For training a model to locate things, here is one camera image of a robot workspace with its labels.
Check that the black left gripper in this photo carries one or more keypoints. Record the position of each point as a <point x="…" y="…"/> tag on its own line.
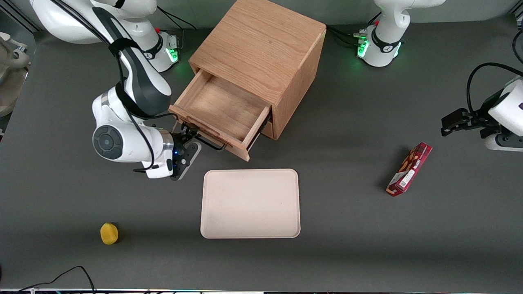
<point x="483" y="119"/>

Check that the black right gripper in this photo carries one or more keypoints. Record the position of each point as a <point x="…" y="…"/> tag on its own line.
<point x="178" y="141"/>

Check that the wooden drawer with light interior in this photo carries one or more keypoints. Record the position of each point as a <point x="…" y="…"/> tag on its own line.
<point x="220" y="106"/>

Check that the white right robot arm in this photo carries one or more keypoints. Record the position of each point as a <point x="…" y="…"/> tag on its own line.
<point x="122" y="143"/>

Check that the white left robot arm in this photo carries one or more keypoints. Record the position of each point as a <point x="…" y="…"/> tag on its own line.
<point x="384" y="28"/>

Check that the wooden drawer cabinet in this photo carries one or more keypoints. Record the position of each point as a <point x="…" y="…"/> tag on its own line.
<point x="265" y="41"/>

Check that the red cookie box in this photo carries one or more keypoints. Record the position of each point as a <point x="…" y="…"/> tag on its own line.
<point x="410" y="169"/>

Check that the beige plastic tray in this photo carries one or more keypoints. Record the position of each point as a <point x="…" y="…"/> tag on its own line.
<point x="250" y="203"/>

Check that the yellow lemon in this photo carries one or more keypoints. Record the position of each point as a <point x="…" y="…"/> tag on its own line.
<point x="109" y="233"/>

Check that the beige plastic object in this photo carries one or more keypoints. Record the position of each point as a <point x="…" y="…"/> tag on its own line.
<point x="10" y="77"/>

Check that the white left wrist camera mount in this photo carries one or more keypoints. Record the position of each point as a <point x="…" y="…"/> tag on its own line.
<point x="502" y="143"/>

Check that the black aluminium frame rail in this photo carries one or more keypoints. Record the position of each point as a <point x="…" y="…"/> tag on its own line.
<point x="25" y="22"/>

